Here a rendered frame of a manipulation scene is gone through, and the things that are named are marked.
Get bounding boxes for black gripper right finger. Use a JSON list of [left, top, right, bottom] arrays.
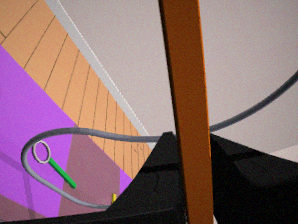
[[210, 133, 298, 224]]

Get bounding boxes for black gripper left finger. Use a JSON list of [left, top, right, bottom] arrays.
[[0, 131, 186, 224]]

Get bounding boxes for orange handle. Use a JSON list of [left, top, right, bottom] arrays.
[[158, 0, 214, 224]]

